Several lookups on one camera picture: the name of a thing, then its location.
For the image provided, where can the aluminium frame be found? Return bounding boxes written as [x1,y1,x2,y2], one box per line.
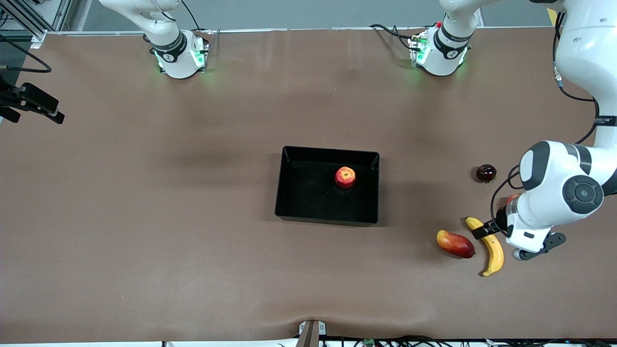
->
[0,0,73,46]

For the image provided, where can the black right base cable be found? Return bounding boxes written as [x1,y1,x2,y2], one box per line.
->
[179,0,202,30]

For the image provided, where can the red apple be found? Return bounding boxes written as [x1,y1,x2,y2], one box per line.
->
[335,166,357,189]

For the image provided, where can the black plastic box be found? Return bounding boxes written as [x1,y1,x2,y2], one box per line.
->
[274,146,380,226]

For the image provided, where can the red yellow mango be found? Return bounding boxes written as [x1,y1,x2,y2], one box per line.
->
[436,230,476,259]

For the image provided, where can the black base cable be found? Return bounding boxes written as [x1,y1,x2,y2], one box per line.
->
[179,0,202,30]
[369,23,416,49]

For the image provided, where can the black left base cable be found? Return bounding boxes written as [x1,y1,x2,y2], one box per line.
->
[369,23,416,49]

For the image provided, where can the metal table edge bracket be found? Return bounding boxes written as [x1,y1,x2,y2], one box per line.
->
[298,320,327,347]

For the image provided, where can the brown table cover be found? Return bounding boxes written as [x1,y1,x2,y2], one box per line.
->
[0,27,617,344]

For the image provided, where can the yellow banana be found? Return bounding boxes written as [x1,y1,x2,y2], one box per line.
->
[465,217,505,278]

